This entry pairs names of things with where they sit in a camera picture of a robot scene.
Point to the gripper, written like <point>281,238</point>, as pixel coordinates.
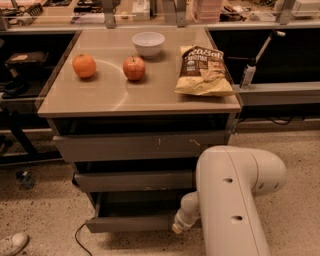
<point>182,220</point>

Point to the grey bottom drawer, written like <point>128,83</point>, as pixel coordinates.
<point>134,211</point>

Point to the grey drawer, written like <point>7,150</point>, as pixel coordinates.
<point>142,137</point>
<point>134,211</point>
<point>136,175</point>

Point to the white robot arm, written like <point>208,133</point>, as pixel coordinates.
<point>227,180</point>

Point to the grey middle drawer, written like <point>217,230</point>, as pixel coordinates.
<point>136,175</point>

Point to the grey drawer cabinet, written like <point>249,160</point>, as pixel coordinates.
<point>110,94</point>

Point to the grey top drawer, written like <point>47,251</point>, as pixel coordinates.
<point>142,137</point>

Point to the yellow brown chip bag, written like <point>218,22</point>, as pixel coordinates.
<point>203,73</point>

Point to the small dark floor object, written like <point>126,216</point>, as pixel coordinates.
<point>25,180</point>

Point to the red apple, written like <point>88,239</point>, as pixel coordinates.
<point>134,68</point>

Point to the white shoe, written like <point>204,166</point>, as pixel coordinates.
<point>12,245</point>

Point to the white bottle with nozzle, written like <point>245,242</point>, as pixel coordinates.
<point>250,69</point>

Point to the white bowl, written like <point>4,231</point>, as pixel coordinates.
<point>148,44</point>

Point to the orange fruit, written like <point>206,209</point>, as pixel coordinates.
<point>84,65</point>

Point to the black stand left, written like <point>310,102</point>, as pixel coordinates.
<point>25,68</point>

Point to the pink stacked containers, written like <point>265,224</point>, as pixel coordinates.
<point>206,11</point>

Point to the white box on shelf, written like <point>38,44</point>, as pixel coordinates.
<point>141,10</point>

